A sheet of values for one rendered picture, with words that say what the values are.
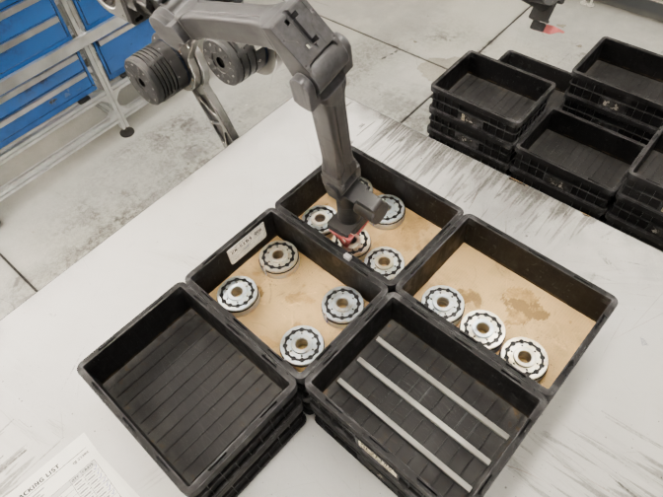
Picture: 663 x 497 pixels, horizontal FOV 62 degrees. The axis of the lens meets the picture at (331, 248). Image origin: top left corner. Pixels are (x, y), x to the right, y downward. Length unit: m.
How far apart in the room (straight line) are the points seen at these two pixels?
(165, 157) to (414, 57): 1.58
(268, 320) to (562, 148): 1.54
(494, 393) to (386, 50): 2.64
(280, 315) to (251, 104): 2.07
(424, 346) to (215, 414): 0.50
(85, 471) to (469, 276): 1.03
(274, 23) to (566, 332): 0.94
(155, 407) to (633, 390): 1.12
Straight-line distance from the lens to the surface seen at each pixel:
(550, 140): 2.49
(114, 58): 3.13
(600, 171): 2.42
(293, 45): 0.86
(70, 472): 1.51
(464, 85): 2.52
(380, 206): 1.23
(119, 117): 3.24
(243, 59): 1.54
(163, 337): 1.41
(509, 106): 2.44
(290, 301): 1.38
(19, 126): 3.02
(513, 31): 3.81
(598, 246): 1.74
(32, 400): 1.64
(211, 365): 1.34
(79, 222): 2.96
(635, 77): 2.73
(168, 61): 2.00
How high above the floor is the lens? 2.00
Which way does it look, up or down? 53 degrees down
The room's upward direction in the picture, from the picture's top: 6 degrees counter-clockwise
